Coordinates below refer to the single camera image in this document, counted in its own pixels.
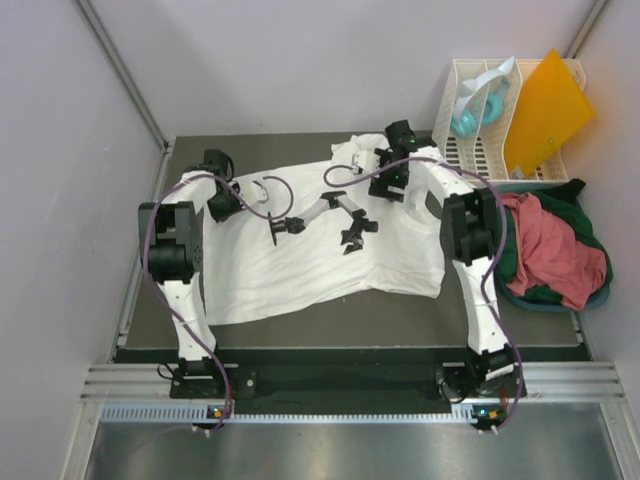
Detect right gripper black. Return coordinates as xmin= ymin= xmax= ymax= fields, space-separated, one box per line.
xmin=368 ymin=150 xmax=409 ymax=203

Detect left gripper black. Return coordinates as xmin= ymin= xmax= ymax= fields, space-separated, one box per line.
xmin=207 ymin=183 xmax=249 ymax=223

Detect white printed t shirt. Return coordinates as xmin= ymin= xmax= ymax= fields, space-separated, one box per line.
xmin=203 ymin=163 xmax=445 ymax=325

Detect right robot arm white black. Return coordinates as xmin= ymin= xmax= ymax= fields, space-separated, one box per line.
xmin=368 ymin=120 xmax=520 ymax=403

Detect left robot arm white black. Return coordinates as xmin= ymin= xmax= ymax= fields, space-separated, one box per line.
xmin=138 ymin=149 xmax=242 ymax=400

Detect white plastic file organizer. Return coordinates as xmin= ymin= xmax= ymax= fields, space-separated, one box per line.
xmin=432 ymin=59 xmax=569 ymax=184

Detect teal white headphones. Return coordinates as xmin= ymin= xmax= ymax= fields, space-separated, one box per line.
xmin=450 ymin=57 xmax=516 ymax=137

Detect pink t shirt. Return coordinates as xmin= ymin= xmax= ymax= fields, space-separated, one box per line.
xmin=492 ymin=193 xmax=609 ymax=312

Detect orange plastic folder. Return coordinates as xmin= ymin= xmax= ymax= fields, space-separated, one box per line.
xmin=504 ymin=49 xmax=596 ymax=176

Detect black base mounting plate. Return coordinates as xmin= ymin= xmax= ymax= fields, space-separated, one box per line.
xmin=169 ymin=347 xmax=526 ymax=401

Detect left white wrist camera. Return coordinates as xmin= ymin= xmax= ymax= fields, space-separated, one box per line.
xmin=238 ymin=180 xmax=270 ymax=207

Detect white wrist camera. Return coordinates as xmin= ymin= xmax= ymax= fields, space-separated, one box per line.
xmin=238 ymin=180 xmax=270 ymax=207
xmin=350 ymin=150 xmax=380 ymax=175

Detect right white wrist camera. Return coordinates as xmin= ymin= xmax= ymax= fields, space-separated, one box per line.
xmin=350 ymin=150 xmax=380 ymax=175

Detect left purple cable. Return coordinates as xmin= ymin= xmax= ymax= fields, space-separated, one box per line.
xmin=142 ymin=169 xmax=296 ymax=439

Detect purple cable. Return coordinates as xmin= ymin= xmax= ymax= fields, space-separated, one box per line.
xmin=322 ymin=155 xmax=524 ymax=436
xmin=142 ymin=169 xmax=296 ymax=439

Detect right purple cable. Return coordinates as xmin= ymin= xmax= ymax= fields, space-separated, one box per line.
xmin=322 ymin=155 xmax=524 ymax=436

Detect aluminium corner post left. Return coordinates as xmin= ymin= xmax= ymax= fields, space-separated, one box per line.
xmin=69 ymin=0 xmax=174 ymax=151

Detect aluminium corner post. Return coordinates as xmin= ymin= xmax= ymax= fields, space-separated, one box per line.
xmin=69 ymin=0 xmax=174 ymax=151
xmin=563 ymin=0 xmax=613 ymax=59

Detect aluminium corner post right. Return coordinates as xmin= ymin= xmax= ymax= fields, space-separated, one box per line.
xmin=563 ymin=0 xmax=613 ymax=59

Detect aluminium frame rail front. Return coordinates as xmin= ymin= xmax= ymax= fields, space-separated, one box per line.
xmin=80 ymin=362 xmax=624 ymax=403

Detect grey slotted cable duct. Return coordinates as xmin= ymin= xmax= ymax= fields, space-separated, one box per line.
xmin=100 ymin=402 xmax=498 ymax=426

